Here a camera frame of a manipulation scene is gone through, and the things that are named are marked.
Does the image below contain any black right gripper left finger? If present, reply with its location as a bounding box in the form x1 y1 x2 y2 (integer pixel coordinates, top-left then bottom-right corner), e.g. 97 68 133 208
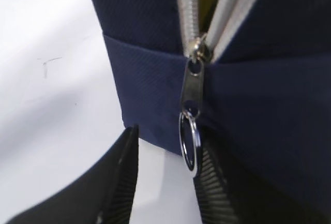
9 126 139 224

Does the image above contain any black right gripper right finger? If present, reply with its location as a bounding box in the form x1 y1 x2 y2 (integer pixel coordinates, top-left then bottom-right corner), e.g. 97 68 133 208
193 127 330 223

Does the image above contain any navy blue lunch bag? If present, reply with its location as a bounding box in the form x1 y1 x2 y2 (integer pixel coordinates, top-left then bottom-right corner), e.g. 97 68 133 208
83 0 331 224

